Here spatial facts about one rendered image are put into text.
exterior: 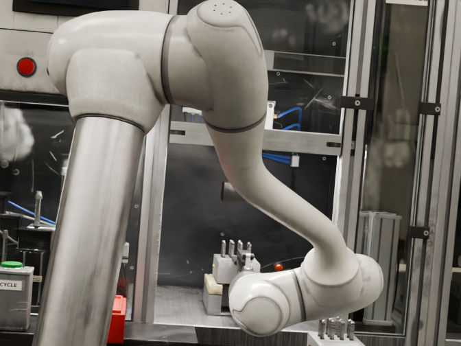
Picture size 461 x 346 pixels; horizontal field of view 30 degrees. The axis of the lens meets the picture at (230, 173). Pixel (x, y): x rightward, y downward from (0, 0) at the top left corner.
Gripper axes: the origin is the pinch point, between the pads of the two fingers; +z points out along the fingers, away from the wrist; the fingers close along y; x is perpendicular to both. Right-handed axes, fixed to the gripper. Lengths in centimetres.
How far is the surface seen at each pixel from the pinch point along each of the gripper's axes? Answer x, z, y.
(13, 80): 51, -14, 39
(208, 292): 6.6, -2.7, -4.5
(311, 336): -12.6, -24.4, -7.6
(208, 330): 7.1, -13.4, -10.3
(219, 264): 4.7, -1.4, 1.8
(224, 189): 4.2, 5.0, 18.1
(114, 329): 26.4, -31.2, -6.6
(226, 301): 1.7, 5.2, -8.0
